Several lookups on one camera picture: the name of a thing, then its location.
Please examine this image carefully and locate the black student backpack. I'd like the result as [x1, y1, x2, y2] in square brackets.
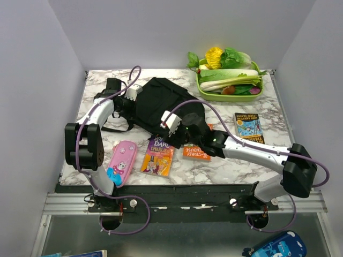
[94, 77, 205, 135]

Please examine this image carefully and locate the orange treehouse book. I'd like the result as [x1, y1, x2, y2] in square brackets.
[182, 123, 214, 162]

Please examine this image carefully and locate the dark blue treehouse book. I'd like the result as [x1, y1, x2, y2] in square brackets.
[234, 112, 265, 144]

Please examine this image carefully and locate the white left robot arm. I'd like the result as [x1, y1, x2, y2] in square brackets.
[64, 78, 141, 211]

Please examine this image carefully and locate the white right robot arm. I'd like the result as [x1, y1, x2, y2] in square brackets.
[160, 111, 317, 210]

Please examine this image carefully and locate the green plastic vegetable tray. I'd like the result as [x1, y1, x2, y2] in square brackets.
[196, 59, 266, 102]

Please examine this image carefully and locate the white-stemmed cabbage stalk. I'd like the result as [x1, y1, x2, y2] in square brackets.
[200, 76, 262, 92]

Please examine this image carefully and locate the Roald Dahl Charlie book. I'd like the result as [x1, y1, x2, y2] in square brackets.
[140, 135, 174, 177]

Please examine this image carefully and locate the pink cartoon pencil case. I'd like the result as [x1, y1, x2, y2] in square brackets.
[107, 140, 137, 188]

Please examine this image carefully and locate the green leafy sprig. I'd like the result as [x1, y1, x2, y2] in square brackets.
[187, 51, 199, 72]

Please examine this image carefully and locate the purple vegetable toy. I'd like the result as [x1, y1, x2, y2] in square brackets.
[249, 86, 261, 95]

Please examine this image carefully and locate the yellow fabric flower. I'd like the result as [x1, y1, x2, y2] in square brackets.
[205, 47, 223, 70]

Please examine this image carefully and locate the green lettuce leaf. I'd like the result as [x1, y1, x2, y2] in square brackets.
[220, 48, 251, 69]

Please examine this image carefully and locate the blue shark pencil case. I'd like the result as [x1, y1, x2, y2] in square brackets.
[242, 230, 307, 257]

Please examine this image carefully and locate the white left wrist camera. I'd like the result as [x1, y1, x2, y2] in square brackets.
[124, 85, 143, 101]

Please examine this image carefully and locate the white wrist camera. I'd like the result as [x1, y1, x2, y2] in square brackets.
[160, 110, 181, 135]
[124, 85, 143, 101]

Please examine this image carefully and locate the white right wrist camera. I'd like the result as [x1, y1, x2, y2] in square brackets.
[160, 110, 181, 135]

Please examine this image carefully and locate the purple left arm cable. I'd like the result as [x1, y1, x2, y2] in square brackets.
[76, 65, 151, 236]

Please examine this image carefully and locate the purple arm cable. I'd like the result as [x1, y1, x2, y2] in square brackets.
[160, 99, 330, 233]
[76, 65, 151, 236]

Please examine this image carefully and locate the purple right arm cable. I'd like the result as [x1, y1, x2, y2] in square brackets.
[160, 99, 330, 233]

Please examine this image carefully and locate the aluminium mounting rail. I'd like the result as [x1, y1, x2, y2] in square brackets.
[43, 192, 327, 215]

